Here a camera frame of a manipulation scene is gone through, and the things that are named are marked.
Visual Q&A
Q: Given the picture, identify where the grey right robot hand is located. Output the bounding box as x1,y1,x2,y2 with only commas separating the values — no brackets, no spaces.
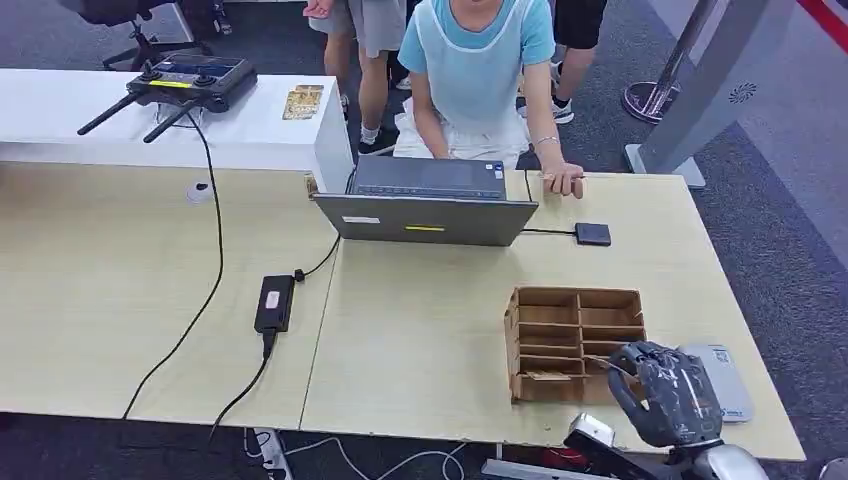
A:
606,340,725,452

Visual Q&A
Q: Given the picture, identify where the grey card reader device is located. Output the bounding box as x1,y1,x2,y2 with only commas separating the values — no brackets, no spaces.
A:
676,343,755,425

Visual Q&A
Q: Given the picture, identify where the wooden compartment card box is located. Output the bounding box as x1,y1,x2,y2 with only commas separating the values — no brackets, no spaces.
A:
504,286,648,406

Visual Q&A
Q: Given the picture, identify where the small black box device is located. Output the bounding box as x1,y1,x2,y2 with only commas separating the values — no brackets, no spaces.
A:
574,222,613,248

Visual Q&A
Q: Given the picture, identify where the person's left hand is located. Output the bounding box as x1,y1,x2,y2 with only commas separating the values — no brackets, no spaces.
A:
541,161,588,201

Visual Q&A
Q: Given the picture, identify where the grey laptop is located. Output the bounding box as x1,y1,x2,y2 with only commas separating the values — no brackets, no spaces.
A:
312,154,540,248

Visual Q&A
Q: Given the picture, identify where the grey floor stand panel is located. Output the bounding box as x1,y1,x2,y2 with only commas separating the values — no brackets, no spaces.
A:
623,0,810,190

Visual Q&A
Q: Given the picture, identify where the standing person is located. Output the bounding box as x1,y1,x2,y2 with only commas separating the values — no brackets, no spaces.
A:
302,0,412,157
515,0,609,126

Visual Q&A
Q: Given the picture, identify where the seated person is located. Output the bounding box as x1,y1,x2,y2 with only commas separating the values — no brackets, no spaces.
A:
393,0,588,201

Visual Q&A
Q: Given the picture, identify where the white power strip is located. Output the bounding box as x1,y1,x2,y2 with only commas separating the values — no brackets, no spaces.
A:
253,428,295,480

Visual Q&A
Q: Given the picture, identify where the black power adapter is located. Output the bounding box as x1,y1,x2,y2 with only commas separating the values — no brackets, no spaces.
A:
253,274,297,335

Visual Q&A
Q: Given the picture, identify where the red barrier belt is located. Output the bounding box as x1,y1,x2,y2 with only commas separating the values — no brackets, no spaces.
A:
796,0,848,56

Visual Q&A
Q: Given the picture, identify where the golden cards stack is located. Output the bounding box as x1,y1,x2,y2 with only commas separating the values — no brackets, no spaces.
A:
282,84,325,122

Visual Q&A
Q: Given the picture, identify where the white counter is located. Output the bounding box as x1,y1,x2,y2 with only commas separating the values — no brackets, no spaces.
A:
0,68,355,194

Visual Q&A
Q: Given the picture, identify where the black remote controller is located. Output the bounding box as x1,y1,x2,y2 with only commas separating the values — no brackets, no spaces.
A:
76,54,259,145

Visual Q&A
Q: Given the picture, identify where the black office chair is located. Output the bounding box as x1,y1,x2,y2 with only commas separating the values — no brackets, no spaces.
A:
58,0,215,73

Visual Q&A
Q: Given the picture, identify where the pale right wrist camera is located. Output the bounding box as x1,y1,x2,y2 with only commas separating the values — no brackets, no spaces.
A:
563,412,670,480

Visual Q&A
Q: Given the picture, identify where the thin black device cable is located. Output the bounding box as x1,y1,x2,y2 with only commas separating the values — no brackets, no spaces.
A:
521,170,578,236

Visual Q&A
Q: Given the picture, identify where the white cable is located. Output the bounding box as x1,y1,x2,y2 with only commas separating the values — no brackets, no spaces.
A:
243,429,468,480

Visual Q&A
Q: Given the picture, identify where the steel stanchion post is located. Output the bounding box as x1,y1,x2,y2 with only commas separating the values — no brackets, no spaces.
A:
621,0,720,126

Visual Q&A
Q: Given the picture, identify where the black adapter laptop cable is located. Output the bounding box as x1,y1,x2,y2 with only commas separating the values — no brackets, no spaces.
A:
293,169,358,283

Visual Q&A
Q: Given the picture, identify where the black adapter mains cable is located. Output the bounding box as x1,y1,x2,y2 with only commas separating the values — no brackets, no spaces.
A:
207,329,278,444

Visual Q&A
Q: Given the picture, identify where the long black controller cable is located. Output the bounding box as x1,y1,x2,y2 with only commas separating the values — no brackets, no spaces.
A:
121,113,226,421

